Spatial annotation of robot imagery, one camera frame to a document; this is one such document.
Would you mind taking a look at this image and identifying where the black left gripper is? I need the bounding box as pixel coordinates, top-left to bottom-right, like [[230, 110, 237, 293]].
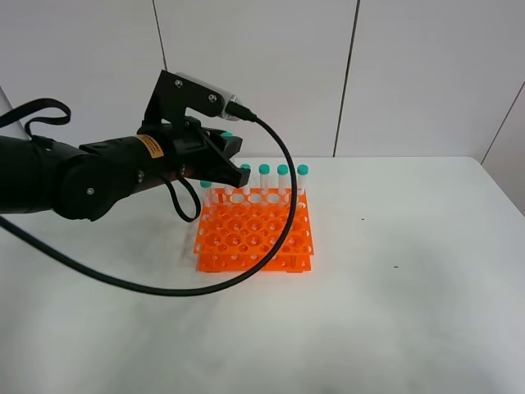
[[167, 117, 250, 188]]

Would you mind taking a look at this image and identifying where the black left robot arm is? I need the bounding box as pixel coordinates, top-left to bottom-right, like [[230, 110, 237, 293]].
[[1, 117, 249, 221]]

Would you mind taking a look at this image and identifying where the second row left tube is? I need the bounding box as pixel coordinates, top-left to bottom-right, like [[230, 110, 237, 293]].
[[200, 181, 217, 218]]

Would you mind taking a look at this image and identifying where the orange test tube rack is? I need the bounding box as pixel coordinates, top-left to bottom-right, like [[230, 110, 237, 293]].
[[194, 187, 314, 273]]

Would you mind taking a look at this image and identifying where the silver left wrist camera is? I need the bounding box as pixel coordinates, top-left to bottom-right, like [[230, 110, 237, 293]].
[[141, 70, 252, 128]]

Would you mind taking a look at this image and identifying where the thick black cable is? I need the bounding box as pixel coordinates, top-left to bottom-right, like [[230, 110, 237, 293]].
[[0, 97, 297, 297]]

